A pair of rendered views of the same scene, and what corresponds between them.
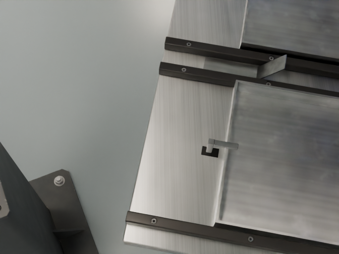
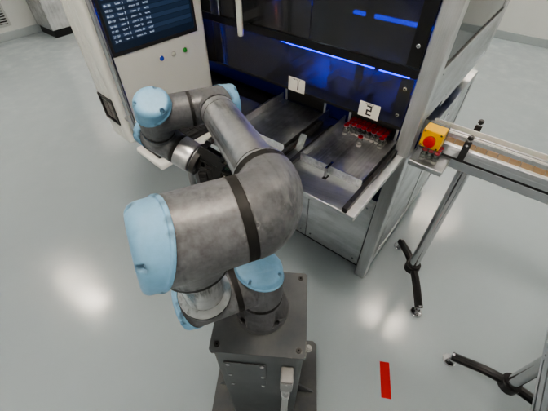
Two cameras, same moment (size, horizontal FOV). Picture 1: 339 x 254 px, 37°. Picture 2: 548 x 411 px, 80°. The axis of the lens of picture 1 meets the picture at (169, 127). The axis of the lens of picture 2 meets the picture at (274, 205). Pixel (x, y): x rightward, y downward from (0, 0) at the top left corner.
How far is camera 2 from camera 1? 80 cm
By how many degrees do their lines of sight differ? 36
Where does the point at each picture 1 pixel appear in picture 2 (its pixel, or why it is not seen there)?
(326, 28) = (289, 125)
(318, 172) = (351, 152)
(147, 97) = not seen: hidden behind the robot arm
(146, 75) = not seen: hidden behind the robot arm
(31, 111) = (173, 341)
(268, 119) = (320, 155)
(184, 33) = not seen: hidden behind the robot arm
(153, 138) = (308, 191)
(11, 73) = (136, 342)
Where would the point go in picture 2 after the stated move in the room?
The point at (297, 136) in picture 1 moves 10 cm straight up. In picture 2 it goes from (333, 151) to (336, 129)
